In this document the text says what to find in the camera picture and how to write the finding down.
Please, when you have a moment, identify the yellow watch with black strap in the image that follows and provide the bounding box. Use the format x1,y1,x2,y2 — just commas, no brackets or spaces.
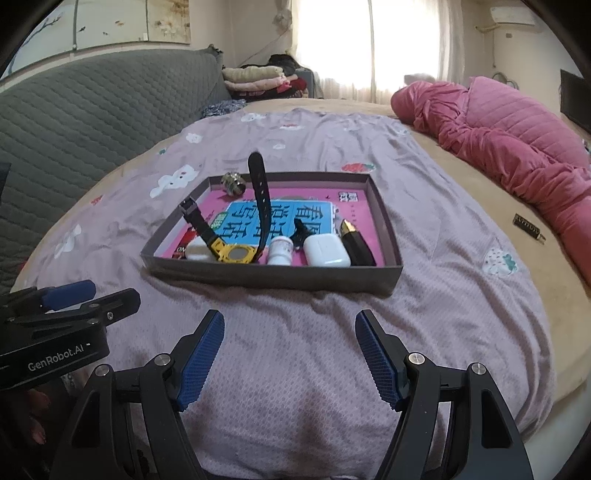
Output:
179,152,271,265

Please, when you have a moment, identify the wall painting panel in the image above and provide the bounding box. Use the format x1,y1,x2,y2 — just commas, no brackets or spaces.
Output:
0,0,190,81

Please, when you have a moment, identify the grey quilted headboard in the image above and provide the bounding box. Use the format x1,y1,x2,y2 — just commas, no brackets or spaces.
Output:
0,48,232,296

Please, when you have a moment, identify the person's left hand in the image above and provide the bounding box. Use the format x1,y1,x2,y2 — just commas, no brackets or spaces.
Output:
25,388,51,446

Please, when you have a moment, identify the black and gold lipstick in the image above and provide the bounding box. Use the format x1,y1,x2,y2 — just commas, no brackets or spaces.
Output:
339,219,377,267

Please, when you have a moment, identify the black television screen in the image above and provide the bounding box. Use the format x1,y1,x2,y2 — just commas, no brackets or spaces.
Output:
560,69,591,127

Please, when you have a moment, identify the red lighter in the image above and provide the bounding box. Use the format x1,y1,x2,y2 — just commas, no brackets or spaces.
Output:
172,231,195,259

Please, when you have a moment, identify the white earbuds case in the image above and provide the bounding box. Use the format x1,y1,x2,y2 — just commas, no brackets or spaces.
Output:
303,234,352,267

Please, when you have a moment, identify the white air conditioner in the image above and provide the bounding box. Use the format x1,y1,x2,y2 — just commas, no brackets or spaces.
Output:
489,4,539,26

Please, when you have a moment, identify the gold glass knob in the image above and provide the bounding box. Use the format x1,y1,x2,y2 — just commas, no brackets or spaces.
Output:
221,172,247,197

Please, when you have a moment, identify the white ribbed bottle cap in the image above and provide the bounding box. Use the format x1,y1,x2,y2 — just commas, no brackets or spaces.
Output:
186,236,218,263

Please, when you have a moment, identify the pink printed blanket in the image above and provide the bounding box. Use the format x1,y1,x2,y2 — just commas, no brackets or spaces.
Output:
9,108,555,480

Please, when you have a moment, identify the blue patterned cloth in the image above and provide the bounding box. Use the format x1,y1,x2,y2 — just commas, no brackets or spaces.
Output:
201,98,247,118

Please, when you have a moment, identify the pink quilted duvet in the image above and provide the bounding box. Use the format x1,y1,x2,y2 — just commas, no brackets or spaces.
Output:
390,76,591,280

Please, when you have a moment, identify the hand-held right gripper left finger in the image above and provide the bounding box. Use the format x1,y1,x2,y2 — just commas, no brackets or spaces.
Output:
48,309,226,480

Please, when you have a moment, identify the white curtain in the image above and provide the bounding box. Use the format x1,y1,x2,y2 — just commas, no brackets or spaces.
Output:
291,0,467,102

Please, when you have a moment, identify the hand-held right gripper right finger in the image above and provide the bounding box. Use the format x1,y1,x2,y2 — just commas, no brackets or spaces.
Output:
355,309,529,480

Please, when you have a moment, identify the small black labelled object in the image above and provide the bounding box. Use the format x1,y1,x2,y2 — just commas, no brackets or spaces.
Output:
513,212,546,243

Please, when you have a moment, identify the white pill bottle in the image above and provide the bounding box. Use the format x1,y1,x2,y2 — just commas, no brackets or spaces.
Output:
267,235,295,266

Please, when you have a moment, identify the black hair claw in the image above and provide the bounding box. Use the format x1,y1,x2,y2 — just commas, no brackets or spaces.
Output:
292,219,314,250

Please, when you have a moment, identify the pile of folded clothes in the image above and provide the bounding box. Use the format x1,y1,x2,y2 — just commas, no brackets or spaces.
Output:
222,54,319,100

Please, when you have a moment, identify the grey-purple cardboard box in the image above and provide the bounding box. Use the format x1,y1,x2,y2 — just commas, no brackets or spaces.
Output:
141,172,404,298

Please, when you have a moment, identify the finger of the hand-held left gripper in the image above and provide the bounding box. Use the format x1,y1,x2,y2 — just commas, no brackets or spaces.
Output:
0,282,97,319
0,288,141,333

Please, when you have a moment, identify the pink and blue book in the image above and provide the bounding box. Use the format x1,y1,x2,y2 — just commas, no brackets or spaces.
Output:
171,187,384,267

